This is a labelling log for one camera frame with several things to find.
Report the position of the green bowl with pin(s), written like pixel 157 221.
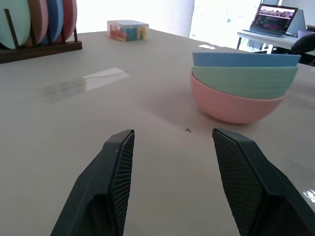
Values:
pixel 243 81

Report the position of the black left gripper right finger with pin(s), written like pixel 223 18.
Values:
pixel 256 186

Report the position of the black office chair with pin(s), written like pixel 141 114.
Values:
pixel 304 45

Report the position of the pink plate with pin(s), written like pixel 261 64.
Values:
pixel 39 22

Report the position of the blue plate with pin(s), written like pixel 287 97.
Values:
pixel 55 19

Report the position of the red plate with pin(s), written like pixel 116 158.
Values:
pixel 70 17

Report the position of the open laptop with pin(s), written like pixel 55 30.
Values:
pixel 273 19

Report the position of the dark wooden plate rack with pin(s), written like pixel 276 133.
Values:
pixel 37 51

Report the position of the clear box of colourful pieces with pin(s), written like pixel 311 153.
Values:
pixel 128 30

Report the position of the blue bowl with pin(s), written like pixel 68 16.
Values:
pixel 246 59

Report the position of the white side table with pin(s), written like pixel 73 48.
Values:
pixel 265 39

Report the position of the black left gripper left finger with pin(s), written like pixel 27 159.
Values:
pixel 98 186

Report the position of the green plate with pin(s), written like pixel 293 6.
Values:
pixel 13 22

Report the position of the pink bowl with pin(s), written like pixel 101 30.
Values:
pixel 231 108

